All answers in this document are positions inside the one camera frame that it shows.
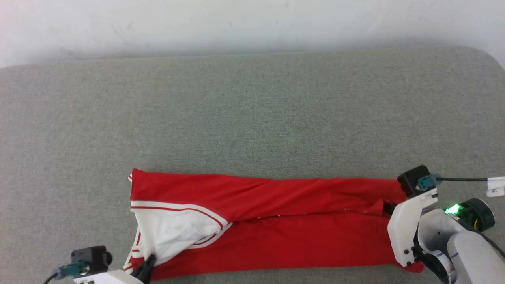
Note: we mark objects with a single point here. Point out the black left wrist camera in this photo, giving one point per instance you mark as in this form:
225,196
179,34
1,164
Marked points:
91,257

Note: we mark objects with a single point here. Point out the red garment with white trim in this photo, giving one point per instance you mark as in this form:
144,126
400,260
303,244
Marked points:
276,240

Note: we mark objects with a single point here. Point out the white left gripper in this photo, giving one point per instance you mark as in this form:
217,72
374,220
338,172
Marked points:
110,278

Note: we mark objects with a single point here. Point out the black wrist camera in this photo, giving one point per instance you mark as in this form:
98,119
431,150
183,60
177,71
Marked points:
412,179
91,257

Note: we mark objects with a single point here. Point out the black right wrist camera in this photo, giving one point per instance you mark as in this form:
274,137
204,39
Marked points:
412,179

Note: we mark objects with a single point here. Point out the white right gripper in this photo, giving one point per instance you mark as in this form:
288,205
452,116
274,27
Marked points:
406,232

